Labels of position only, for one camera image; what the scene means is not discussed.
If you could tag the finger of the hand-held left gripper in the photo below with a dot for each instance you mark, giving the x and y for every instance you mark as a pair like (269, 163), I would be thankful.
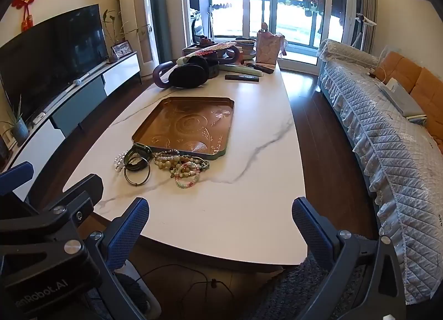
(17, 174)
(78, 192)

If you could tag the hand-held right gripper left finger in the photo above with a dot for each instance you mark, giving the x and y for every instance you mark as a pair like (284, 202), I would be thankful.
(126, 233)

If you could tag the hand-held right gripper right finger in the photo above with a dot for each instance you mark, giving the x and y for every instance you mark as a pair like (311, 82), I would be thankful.
(311, 230)

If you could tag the thin metal bangle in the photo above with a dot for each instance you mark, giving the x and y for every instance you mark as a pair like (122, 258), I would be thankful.
(137, 185)

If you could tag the dark green wrist watch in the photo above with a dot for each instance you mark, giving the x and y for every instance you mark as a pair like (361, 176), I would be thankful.
(142, 150)

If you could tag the copper metal tray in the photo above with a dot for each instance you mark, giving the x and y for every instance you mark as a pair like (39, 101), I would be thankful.
(187, 126)

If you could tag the small potted plant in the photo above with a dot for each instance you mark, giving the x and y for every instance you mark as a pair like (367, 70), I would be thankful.
(19, 131)

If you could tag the grey rug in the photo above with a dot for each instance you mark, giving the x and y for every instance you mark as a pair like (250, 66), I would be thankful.
(283, 292)

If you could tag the sofa with quilted cover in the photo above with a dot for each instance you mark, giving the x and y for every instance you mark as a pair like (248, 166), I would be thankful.
(380, 126)

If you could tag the flat screen television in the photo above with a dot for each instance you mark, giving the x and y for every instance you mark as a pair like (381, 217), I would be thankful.
(52, 53)

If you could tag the white grey television cabinet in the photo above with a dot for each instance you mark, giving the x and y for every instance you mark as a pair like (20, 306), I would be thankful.
(117, 71)

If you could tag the grey laptop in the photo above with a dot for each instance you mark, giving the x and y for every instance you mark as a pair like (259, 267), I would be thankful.
(401, 98)

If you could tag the black bag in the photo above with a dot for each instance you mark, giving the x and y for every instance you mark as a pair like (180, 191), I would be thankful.
(188, 74)

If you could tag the bamboo plant in vase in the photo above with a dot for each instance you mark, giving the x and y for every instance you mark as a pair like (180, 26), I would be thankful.
(110, 29)

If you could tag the black remote control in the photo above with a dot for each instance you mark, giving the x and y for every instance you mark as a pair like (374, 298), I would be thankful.
(242, 78)

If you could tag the dark brown case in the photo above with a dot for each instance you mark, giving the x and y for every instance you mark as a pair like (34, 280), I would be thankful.
(261, 68)

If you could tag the long pale green case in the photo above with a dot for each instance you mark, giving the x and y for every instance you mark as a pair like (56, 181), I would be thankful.
(242, 70)

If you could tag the orange sofa cushion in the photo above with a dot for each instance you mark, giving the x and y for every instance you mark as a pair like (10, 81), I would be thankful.
(431, 98)
(398, 67)

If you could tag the pink gift bag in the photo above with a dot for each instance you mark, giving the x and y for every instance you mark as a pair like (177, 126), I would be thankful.
(266, 48)

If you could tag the white standing air conditioner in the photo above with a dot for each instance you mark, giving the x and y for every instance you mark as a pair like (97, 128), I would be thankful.
(138, 12)

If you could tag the grey bowl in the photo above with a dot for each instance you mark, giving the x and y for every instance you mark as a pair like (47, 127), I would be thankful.
(247, 47)

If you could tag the woven hand fan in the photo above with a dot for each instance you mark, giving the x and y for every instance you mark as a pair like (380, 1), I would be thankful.
(211, 48)

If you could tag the dark teapot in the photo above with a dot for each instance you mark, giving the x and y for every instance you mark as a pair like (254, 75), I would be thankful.
(205, 41)

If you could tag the green curtain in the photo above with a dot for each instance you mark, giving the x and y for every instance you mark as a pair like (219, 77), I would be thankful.
(162, 12)

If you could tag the white stand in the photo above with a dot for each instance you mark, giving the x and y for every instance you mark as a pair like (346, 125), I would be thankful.
(360, 26)

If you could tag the glass balcony door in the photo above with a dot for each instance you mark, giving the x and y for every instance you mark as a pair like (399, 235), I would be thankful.
(263, 12)

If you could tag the small photo frame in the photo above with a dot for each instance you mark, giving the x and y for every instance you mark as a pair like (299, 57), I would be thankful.
(121, 49)

